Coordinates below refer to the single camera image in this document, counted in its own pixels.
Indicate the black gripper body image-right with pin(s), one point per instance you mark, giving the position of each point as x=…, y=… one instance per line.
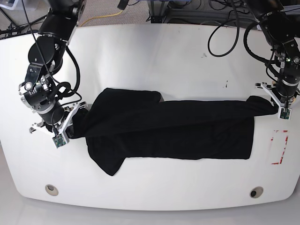
x=289, y=75

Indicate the black silver gripper body image-left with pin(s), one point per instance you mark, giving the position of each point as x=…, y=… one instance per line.
x=42, y=95

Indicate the black T-shirt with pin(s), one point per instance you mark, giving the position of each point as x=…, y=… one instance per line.
x=140, y=124

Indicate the black tripod stand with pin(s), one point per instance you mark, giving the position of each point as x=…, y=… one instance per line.
x=13, y=23

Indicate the red tape rectangle marking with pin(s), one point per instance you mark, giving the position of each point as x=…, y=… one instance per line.
x=278, y=146

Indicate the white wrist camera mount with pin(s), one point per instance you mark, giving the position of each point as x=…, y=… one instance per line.
x=62, y=126
x=288, y=106

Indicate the left table cable grommet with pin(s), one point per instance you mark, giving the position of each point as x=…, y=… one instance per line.
x=51, y=190

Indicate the table cable grommet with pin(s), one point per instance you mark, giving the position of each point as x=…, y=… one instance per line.
x=256, y=192
x=51, y=190

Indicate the right table cable grommet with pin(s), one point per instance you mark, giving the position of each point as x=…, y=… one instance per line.
x=256, y=192

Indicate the metal frame base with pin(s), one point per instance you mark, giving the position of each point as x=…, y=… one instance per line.
x=164, y=11

